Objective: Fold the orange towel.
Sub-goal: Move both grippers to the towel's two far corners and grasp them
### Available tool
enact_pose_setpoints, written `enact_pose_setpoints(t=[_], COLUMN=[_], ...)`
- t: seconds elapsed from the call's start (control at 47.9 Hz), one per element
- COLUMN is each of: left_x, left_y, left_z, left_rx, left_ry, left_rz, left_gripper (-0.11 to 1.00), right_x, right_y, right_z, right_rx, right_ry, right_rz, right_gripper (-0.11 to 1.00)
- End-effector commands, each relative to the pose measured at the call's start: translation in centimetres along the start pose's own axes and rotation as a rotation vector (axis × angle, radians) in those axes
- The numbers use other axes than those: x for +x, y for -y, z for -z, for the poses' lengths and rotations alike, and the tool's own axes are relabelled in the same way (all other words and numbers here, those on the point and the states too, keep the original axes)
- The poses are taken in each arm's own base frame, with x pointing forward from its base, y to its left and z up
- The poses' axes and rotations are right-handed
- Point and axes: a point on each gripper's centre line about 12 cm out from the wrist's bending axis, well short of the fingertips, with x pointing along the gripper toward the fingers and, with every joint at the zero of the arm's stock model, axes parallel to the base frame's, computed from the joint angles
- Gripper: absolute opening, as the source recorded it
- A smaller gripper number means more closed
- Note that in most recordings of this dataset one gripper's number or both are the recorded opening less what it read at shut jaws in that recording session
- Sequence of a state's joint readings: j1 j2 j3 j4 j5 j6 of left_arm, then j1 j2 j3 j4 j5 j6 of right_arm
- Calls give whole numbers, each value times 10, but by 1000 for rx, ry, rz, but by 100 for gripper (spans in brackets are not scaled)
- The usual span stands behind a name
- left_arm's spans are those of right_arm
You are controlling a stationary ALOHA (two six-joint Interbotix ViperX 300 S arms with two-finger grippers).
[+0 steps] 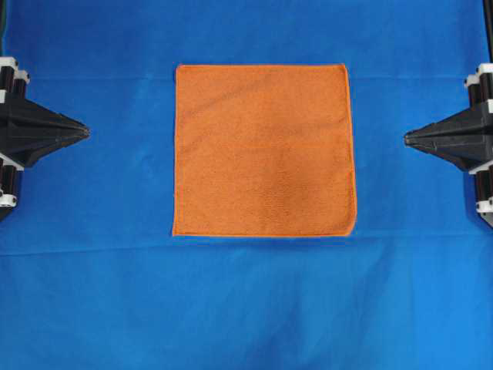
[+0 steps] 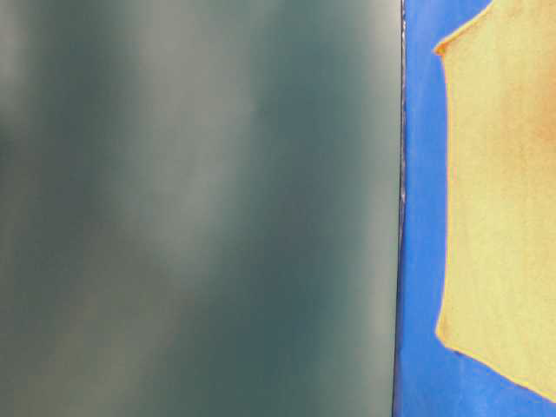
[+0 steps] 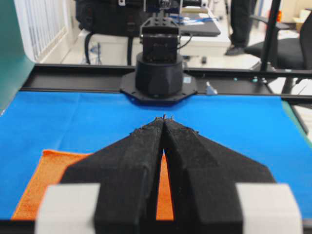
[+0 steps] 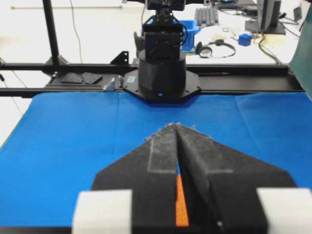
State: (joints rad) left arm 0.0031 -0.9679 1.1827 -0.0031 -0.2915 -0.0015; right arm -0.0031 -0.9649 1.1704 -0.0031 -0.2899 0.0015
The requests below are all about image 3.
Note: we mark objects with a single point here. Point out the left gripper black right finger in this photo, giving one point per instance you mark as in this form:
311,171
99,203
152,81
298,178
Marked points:
216,190

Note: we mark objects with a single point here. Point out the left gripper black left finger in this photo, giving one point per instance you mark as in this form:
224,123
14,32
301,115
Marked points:
110,191

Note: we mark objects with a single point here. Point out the orange towel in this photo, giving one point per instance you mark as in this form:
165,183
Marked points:
51,168

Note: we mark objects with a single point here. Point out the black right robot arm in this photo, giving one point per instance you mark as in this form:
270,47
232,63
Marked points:
159,66

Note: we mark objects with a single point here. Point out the blue table cloth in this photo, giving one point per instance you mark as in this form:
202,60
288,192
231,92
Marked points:
260,127

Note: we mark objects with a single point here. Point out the black office chair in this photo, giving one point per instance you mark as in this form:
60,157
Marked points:
293,53

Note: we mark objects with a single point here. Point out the person in dark trousers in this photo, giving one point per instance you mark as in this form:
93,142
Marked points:
241,24

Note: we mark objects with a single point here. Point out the black vertical stand pole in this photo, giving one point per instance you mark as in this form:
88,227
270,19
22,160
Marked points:
269,34

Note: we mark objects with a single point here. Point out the black table frame rail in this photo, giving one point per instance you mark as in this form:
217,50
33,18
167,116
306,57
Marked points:
115,79

